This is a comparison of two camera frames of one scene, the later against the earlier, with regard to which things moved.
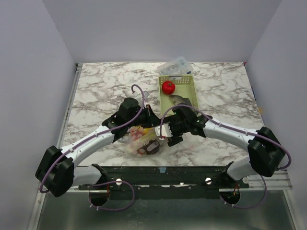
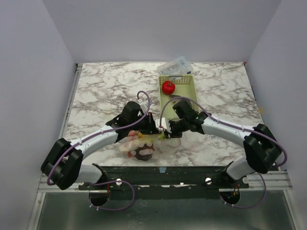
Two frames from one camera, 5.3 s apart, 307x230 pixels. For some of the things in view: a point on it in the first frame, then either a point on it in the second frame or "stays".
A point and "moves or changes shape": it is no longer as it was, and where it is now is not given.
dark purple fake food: x=152 y=147 → x=144 y=151
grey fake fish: x=178 y=99 stays
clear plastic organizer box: x=179 y=66 stays
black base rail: x=166 y=181 stays
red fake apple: x=168 y=87 stays
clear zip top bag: x=144 y=141 moves or changes shape
